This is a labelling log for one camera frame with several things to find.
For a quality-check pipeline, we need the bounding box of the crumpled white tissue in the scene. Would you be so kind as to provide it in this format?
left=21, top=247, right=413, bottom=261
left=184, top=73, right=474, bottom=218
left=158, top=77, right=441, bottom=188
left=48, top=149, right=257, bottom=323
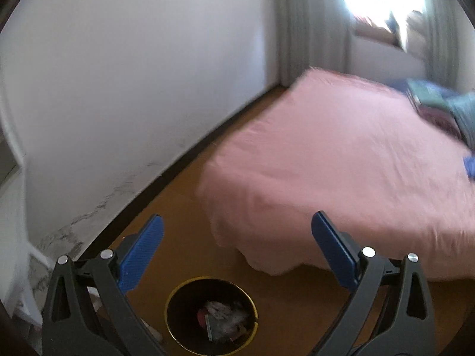
left=203, top=300, right=250, bottom=339

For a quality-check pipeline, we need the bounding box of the black bin with yellow rim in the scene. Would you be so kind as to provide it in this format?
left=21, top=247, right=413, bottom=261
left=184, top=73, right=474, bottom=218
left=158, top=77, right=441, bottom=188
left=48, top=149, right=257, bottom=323
left=165, top=276, right=259, bottom=356

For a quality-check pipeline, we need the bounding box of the pink bed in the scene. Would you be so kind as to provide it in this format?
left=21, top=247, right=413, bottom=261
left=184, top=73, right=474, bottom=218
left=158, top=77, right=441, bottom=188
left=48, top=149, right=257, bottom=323
left=196, top=67, right=475, bottom=283

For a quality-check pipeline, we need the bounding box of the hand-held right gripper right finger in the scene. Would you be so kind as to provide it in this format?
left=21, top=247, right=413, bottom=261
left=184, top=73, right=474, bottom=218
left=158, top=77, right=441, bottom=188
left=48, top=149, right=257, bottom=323
left=311, top=211, right=437, bottom=356

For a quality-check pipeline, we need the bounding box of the grey curtain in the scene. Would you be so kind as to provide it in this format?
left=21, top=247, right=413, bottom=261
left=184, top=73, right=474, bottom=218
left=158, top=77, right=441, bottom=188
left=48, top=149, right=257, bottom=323
left=274, top=0, right=352, bottom=87
left=421, top=0, right=463, bottom=93

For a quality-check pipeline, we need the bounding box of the small white object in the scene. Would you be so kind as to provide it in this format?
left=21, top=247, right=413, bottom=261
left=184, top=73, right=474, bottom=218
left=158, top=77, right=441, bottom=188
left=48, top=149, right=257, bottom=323
left=143, top=319, right=164, bottom=345

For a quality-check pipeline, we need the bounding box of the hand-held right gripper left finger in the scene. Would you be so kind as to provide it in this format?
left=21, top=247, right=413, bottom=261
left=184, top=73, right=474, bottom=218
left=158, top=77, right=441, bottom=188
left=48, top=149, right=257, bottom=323
left=42, top=214, right=168, bottom=356

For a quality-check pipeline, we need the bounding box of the pile of dark blue clothes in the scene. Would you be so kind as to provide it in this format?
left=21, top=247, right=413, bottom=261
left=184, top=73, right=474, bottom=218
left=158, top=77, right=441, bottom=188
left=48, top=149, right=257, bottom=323
left=404, top=77, right=475, bottom=143

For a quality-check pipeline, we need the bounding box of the white desk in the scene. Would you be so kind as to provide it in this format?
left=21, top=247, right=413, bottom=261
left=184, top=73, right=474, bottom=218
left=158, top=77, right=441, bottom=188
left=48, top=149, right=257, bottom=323
left=0, top=82, right=54, bottom=329

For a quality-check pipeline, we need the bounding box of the blue cloth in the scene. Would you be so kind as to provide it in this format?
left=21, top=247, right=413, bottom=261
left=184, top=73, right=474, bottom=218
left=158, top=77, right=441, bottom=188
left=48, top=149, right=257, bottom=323
left=463, top=151, right=475, bottom=183

